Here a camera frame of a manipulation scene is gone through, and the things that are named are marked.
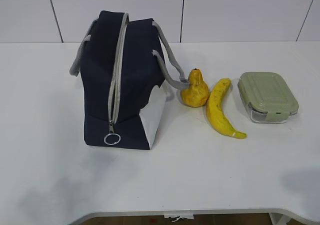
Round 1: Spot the yellow pear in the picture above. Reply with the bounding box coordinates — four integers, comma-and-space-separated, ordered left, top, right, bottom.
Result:
180, 68, 210, 108

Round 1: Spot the navy blue insulated lunch bag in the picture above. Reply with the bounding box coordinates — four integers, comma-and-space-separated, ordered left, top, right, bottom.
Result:
69, 10, 190, 150

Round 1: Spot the yellow banana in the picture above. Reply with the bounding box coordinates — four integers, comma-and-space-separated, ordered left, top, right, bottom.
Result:
206, 78, 247, 139

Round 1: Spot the green lidded glass container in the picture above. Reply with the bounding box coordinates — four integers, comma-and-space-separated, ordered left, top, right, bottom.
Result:
237, 72, 299, 124

